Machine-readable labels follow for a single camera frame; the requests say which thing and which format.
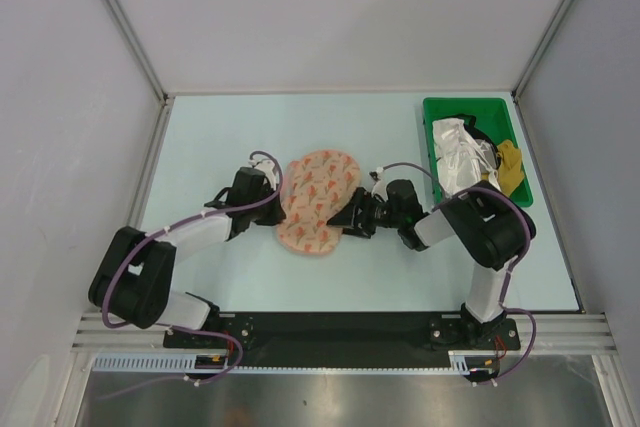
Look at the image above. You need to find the mustard yellow garment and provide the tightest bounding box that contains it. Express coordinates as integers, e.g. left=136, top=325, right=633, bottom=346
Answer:
left=497, top=140, right=525, bottom=197

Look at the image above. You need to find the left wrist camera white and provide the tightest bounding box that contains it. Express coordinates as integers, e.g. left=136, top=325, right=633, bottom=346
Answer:
left=249, top=158, right=278, bottom=188

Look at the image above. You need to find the left aluminium frame post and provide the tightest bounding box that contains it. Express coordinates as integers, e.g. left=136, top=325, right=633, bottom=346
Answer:
left=101, top=0, right=168, bottom=105

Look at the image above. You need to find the green plastic bin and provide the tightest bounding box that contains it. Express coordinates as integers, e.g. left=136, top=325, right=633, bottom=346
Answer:
left=423, top=98, right=533, bottom=207

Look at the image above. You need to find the pink floral mesh laundry bag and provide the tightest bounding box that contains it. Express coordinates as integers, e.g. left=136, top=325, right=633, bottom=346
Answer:
left=276, top=149, right=362, bottom=256

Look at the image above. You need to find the aluminium front frame rail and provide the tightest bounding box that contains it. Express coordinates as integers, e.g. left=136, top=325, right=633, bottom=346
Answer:
left=71, top=313, right=617, bottom=355

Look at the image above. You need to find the white satin bra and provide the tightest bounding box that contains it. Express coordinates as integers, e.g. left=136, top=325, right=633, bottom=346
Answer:
left=432, top=118, right=500, bottom=197

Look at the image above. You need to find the grey black bra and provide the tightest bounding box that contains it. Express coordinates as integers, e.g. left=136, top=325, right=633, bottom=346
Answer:
left=454, top=113, right=501, bottom=169

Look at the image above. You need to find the white slotted cable duct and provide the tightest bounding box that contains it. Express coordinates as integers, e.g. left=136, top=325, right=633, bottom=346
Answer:
left=92, top=351, right=498, bottom=377

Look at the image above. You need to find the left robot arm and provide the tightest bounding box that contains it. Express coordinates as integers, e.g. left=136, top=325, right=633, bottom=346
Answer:
left=88, top=159, right=285, bottom=347

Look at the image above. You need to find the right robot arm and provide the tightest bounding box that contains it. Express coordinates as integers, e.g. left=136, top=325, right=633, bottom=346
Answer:
left=327, top=179, right=536, bottom=348

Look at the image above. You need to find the aluminium frame post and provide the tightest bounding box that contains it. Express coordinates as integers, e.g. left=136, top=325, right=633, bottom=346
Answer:
left=511, top=0, right=577, bottom=102
left=101, top=0, right=168, bottom=105

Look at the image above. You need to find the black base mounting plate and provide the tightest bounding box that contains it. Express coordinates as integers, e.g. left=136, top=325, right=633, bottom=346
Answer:
left=164, top=310, right=519, bottom=369

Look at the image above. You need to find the right aluminium frame post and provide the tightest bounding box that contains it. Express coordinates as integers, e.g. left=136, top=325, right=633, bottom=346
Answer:
left=511, top=0, right=577, bottom=102

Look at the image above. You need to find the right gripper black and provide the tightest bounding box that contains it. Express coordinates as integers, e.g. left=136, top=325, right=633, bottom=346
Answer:
left=327, top=186, right=404, bottom=238

